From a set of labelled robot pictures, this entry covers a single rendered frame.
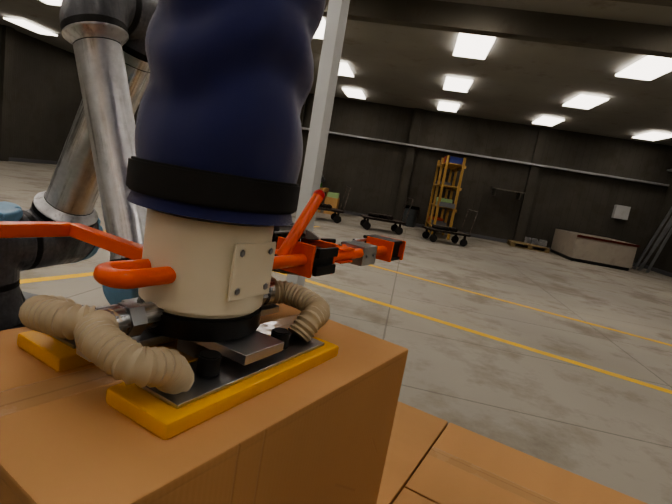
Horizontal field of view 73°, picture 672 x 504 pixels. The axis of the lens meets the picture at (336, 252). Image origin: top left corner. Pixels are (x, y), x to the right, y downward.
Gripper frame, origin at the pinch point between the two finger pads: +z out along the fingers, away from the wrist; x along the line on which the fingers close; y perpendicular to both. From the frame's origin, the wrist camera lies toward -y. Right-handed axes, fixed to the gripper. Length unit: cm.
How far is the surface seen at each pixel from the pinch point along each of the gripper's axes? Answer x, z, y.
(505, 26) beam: 265, -122, -624
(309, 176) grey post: 13, -162, -242
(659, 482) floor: -108, 103, -199
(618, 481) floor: -108, 85, -183
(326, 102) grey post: 73, -157, -243
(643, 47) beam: 258, 53, -689
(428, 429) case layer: -54, 17, -54
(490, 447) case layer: -54, 34, -59
